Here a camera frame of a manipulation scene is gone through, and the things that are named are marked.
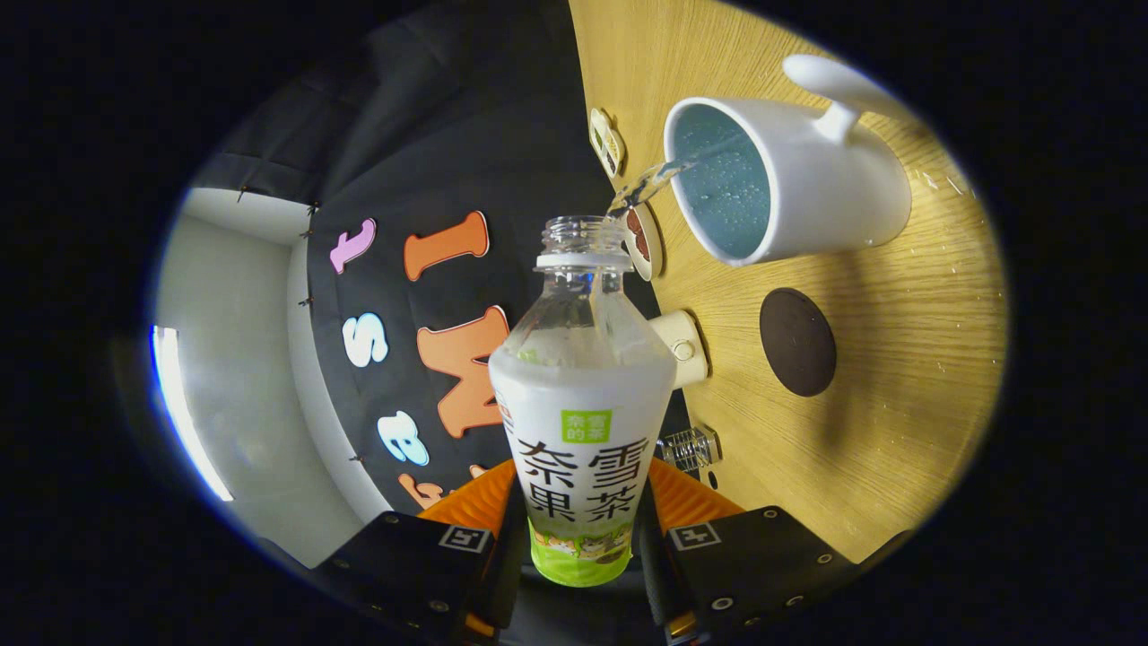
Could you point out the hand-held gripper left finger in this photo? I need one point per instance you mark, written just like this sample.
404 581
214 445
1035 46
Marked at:
509 574

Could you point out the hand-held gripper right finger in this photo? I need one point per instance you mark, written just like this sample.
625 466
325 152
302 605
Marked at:
650 574

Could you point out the white green label juice bottle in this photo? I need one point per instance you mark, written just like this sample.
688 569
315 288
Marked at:
581 422

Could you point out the dark brown round coaster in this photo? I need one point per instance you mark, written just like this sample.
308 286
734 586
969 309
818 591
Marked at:
797 342

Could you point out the white cup with blue inside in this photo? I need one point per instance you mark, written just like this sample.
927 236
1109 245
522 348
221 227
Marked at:
825 197

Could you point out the clear glass straw holder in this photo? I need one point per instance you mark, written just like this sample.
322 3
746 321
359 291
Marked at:
692 449

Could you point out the cream white toaster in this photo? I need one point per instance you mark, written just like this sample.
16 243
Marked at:
686 350

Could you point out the wooden table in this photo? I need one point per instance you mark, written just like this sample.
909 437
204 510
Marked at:
897 359

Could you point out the white oval plate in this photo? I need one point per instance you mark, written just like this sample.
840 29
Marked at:
652 242

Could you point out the brown meat piece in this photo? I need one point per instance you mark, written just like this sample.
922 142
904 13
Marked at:
640 242

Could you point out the black backdrop cloth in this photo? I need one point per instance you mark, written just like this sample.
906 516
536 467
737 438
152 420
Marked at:
430 161

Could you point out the white divided condiment dish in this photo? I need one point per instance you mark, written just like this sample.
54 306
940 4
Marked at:
607 142

